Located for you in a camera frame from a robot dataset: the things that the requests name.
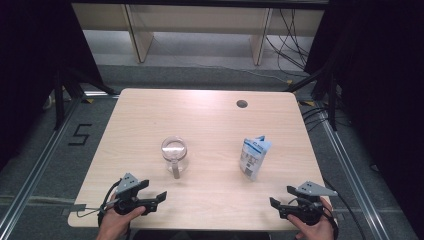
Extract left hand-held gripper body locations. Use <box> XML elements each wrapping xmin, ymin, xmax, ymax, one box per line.
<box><xmin>113</xmin><ymin>172</ymin><xmax>158</xmax><ymax>216</ymax></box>

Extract black cables by stand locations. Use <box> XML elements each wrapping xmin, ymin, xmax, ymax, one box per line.
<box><xmin>300</xmin><ymin>105</ymin><xmax>336</xmax><ymax>132</ymax></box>

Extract black floor cable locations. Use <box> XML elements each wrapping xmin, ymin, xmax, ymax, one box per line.
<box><xmin>322</xmin><ymin>178</ymin><xmax>368</xmax><ymax>240</ymax></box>

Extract white and blue bag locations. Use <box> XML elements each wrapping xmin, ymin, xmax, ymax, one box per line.
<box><xmin>239</xmin><ymin>134</ymin><xmax>273</xmax><ymax>182</ymax></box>

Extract white floor cable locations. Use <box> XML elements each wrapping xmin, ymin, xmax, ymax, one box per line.
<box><xmin>186</xmin><ymin>63</ymin><xmax>292</xmax><ymax>84</ymax></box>

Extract bundle of black cables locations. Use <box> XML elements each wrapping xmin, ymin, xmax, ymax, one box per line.
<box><xmin>264</xmin><ymin>8</ymin><xmax>311</xmax><ymax>71</ymax></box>

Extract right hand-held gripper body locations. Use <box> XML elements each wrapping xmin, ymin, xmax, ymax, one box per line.
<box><xmin>278</xmin><ymin>180</ymin><xmax>339</xmax><ymax>226</ymax></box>

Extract black gripper wrist strap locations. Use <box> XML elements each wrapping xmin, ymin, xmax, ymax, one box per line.
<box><xmin>319</xmin><ymin>199</ymin><xmax>340</xmax><ymax>240</ymax></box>
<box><xmin>76</xmin><ymin>179</ymin><xmax>123</xmax><ymax>231</ymax></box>

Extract person's right hand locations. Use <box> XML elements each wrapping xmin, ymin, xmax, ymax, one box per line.
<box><xmin>287</xmin><ymin>196</ymin><xmax>336</xmax><ymax>240</ymax></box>

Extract beige wooden shelf unit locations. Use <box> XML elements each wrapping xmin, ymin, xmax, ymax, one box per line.
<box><xmin>71</xmin><ymin>3</ymin><xmax>326</xmax><ymax>66</ymax></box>

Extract person's left hand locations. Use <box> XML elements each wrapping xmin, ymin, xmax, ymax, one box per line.
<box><xmin>96</xmin><ymin>194</ymin><xmax>147</xmax><ymax>240</ymax></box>

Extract black metal stand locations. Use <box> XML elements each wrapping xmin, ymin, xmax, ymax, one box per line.
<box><xmin>53</xmin><ymin>68</ymin><xmax>119</xmax><ymax>131</ymax></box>
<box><xmin>283</xmin><ymin>66</ymin><xmax>338</xmax><ymax>132</ymax></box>

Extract aluminium floor rail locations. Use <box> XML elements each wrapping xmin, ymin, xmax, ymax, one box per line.
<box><xmin>0</xmin><ymin>94</ymin><xmax>84</xmax><ymax>240</ymax></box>
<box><xmin>318</xmin><ymin>108</ymin><xmax>392</xmax><ymax>240</ymax></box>

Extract black curtain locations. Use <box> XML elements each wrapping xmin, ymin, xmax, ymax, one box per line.
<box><xmin>303</xmin><ymin>0</ymin><xmax>424</xmax><ymax>236</ymax></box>
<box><xmin>0</xmin><ymin>0</ymin><xmax>105</xmax><ymax>169</ymax></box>

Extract clear glass measuring cup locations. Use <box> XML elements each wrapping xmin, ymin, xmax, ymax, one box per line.
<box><xmin>160</xmin><ymin>135</ymin><xmax>189</xmax><ymax>180</ymax></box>

